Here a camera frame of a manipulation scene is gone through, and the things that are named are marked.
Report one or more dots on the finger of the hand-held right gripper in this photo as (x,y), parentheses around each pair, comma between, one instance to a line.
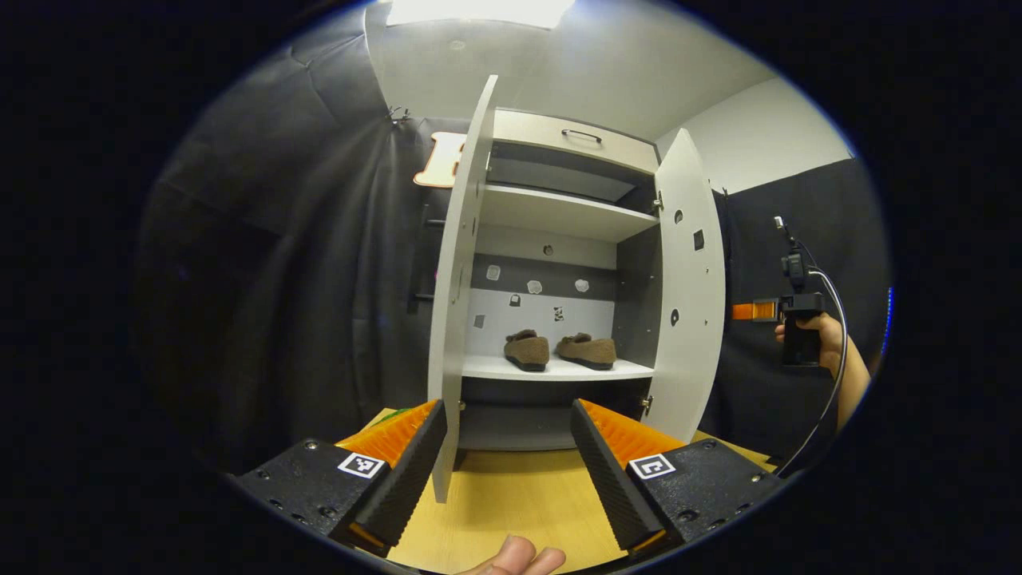
(754,311)

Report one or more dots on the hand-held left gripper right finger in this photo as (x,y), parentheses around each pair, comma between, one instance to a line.
(611,479)

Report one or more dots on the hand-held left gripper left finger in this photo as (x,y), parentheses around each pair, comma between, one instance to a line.
(407,479)

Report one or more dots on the white cabinet door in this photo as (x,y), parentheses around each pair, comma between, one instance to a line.
(455,319)
(691,319)

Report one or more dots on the brown fuzzy shoe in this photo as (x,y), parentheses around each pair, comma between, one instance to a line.
(527,351)
(589,351)

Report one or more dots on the white shoe cabinet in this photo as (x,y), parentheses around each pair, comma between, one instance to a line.
(559,216)

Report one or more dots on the white cabinet drawer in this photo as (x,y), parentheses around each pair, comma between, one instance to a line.
(559,140)

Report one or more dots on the black backdrop cloth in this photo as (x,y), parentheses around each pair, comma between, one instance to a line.
(279,279)

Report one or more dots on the black binder clip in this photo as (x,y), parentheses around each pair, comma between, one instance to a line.
(397,117)

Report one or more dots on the ceiling light panel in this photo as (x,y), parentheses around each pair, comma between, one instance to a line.
(479,12)

